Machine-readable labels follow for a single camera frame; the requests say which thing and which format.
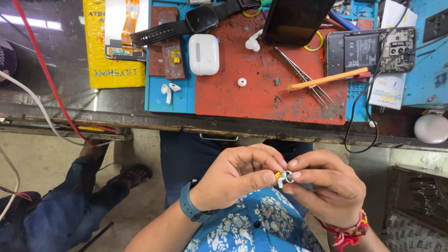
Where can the black rod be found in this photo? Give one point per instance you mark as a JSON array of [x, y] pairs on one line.
[[96, 236]]

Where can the yellow rubber band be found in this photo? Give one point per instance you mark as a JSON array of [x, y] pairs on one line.
[[320, 39]]

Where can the patterned white bag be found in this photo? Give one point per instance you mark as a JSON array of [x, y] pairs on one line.
[[416, 234]]

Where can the brown rubber pad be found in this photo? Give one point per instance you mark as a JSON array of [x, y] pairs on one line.
[[155, 52], [173, 70]]

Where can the green rubber band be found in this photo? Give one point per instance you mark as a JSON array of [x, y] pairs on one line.
[[252, 14]]

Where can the black smartwatch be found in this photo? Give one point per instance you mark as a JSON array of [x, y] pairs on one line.
[[201, 18]]

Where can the white paper sheets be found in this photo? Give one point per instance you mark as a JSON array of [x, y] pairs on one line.
[[388, 91]]

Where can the white round bulb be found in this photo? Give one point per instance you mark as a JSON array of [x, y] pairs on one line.
[[432, 128]]

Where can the worn red work mat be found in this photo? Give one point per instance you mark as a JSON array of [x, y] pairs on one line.
[[252, 101]]

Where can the person's left hand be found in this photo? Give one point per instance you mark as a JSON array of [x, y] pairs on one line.
[[224, 178]]

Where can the steel tweezers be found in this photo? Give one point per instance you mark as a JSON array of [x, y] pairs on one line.
[[316, 85], [297, 71]]

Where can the heap of small metal parts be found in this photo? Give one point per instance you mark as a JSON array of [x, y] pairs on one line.
[[350, 7]]

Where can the dark blue trousers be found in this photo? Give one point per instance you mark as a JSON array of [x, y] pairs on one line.
[[185, 161]]

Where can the white earbud with yellow part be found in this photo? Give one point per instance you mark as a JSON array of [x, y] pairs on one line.
[[284, 176]]

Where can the small yellow component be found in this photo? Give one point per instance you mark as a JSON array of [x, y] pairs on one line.
[[175, 56]]

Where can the black socket plate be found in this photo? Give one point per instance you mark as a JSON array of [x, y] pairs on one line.
[[435, 25]]

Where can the black smartphone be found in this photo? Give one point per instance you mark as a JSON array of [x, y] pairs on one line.
[[295, 21]]

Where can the wooden crate with tools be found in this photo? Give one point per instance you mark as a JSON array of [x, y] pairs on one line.
[[420, 189]]

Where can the white silicone ear tip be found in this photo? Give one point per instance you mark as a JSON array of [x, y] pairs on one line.
[[242, 82]]

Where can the white earbud stem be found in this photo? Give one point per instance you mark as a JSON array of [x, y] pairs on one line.
[[167, 92]]

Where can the phone display with orange flex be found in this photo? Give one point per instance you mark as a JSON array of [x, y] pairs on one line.
[[115, 24]]

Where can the white earbud charging case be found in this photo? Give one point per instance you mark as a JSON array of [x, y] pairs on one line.
[[204, 54]]

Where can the person's right hand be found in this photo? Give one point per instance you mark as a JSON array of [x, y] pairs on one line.
[[332, 192]]

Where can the blue pen tool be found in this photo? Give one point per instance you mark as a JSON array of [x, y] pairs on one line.
[[344, 21]]

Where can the white earbud shell piece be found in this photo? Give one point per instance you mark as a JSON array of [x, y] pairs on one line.
[[174, 87]]

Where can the yellow padded packet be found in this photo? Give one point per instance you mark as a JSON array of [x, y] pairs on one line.
[[96, 42]]

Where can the blue repair mat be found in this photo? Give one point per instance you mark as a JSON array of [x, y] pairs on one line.
[[168, 98]]

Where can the opened phone with battery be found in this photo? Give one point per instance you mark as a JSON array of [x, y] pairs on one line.
[[360, 50]]

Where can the blue floral shirt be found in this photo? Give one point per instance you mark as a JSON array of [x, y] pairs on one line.
[[259, 224]]

